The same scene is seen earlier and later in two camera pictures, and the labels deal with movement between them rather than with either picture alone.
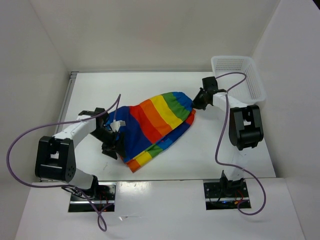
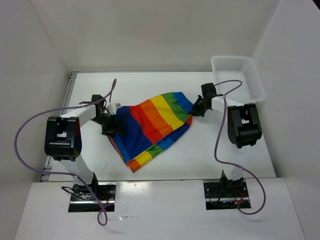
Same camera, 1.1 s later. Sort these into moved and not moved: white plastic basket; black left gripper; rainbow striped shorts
Moved: black left gripper
Not moved: white plastic basket; rainbow striped shorts
